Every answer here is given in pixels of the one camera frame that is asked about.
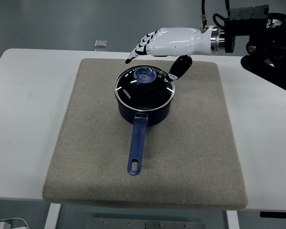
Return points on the small silver floor plate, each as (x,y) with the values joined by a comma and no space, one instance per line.
(101,43)

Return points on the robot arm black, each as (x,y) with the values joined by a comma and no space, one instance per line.
(262,47)

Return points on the glass pot lid blue knob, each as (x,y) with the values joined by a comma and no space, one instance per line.
(145,93)

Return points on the beige fabric mat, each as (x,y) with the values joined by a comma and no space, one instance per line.
(193,148)

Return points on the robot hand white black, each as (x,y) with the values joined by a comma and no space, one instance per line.
(174,43)

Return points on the black control panel under table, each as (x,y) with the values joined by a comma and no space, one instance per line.
(278,214)

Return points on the white table leg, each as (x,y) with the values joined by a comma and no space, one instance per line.
(232,220)
(52,215)

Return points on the grey metal plate with screws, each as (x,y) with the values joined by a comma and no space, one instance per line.
(145,224)

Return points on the white power adapter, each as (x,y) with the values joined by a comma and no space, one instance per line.
(4,225)

